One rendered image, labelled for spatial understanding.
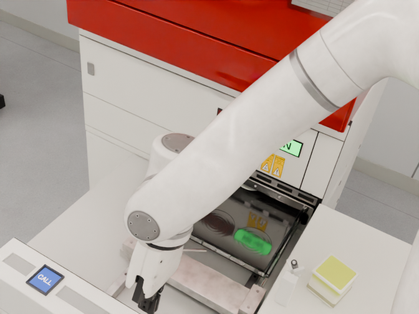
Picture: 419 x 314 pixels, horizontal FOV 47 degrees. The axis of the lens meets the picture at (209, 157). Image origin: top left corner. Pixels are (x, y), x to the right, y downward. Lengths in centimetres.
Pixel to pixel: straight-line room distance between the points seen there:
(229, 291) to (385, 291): 35
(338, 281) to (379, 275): 17
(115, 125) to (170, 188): 100
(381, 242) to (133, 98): 80
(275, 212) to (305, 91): 81
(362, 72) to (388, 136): 236
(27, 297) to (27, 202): 155
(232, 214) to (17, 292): 57
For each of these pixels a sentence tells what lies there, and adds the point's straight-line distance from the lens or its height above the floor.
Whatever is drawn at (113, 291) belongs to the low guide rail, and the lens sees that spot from 120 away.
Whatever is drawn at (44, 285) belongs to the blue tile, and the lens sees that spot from 109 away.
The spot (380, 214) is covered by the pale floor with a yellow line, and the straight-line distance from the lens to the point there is 285.
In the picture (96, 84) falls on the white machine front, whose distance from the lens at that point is 154.
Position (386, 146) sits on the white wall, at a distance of 295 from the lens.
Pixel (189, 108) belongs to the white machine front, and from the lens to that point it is 135.
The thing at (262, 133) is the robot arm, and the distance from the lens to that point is 59.
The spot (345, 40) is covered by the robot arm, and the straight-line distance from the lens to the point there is 55.
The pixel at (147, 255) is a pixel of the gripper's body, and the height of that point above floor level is 126.
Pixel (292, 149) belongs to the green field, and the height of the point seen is 109.
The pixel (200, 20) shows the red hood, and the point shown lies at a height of 137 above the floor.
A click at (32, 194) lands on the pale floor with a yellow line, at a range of 265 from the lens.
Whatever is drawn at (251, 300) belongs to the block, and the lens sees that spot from 114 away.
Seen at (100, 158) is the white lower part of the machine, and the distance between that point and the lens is 171.
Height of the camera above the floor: 185
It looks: 40 degrees down
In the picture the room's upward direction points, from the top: 9 degrees clockwise
